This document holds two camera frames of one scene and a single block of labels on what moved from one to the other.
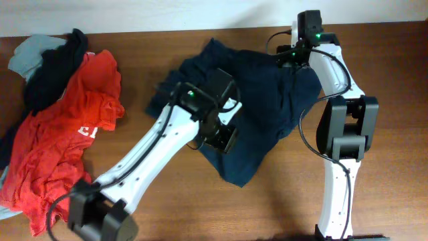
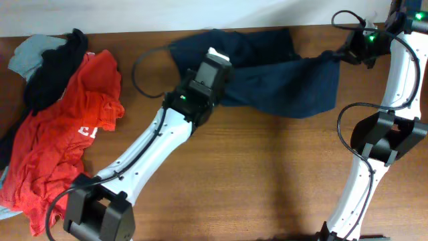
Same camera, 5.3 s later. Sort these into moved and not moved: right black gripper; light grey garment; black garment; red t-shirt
Moved: right black gripper
Not moved: black garment; light grey garment; red t-shirt
